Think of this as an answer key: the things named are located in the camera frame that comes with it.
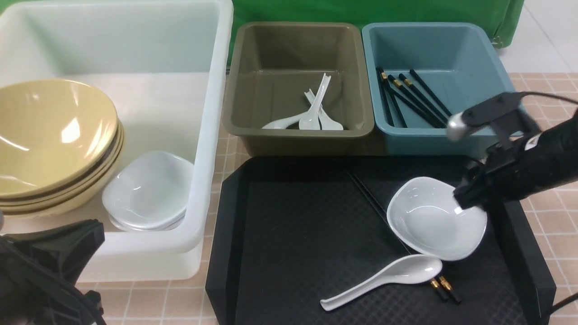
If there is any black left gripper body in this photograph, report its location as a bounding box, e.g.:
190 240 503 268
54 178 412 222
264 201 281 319
0 219 105 325

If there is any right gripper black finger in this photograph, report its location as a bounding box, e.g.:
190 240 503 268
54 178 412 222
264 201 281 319
453 178 486 209

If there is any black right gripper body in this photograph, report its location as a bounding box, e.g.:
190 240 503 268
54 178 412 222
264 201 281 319
469 135 549 206

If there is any white square sauce dish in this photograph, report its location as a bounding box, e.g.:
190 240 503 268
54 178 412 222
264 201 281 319
386 176 489 262

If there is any white ceramic soup spoon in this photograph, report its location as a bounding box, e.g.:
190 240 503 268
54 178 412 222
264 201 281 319
320 254 443 312

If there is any black chopstick gold band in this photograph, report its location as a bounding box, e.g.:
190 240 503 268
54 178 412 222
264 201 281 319
347 172 450 303
364 184 462 305

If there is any large yellow noodle bowl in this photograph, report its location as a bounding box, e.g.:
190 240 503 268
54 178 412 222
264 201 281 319
0 79 118 199

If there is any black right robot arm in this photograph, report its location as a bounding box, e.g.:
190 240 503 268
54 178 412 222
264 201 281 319
453 116 578 209

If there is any bottom stacked yellow bowl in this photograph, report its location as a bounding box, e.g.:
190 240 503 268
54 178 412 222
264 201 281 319
4 146 124 220

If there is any stacked yellow bowl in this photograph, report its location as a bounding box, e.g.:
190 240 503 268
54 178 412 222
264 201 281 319
1 120 124 209
1 130 125 218
4 146 124 220

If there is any middle stacked yellow bowl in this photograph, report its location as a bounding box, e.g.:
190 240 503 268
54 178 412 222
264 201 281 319
1 130 125 218

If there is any top stacked yellow bowl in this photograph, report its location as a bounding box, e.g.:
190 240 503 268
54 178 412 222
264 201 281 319
1 120 124 209

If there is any bottom stacked white dish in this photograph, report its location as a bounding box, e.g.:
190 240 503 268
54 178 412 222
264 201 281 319
108 211 186 232

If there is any stacked white dish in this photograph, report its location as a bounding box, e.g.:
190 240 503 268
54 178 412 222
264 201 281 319
102 151 194 227
108 211 186 232

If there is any teal blue plastic bin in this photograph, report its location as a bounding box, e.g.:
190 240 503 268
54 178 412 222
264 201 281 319
362 22 515 158

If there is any top stacked white dish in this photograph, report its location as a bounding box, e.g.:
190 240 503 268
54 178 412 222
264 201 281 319
102 151 194 227

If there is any white spoon in bin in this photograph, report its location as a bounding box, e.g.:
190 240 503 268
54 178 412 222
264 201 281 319
262 112 309 130
298 73 331 131
305 88 344 131

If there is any black plastic serving tray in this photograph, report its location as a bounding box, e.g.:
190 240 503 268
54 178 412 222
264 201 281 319
205 156 557 325

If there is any olive green plastic bin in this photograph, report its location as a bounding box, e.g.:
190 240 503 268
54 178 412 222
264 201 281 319
222 21 374 157

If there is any large white plastic tub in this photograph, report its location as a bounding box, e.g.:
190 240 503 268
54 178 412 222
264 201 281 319
1 0 233 283

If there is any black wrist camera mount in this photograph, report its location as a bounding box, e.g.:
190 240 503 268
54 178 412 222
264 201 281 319
446 92 541 147

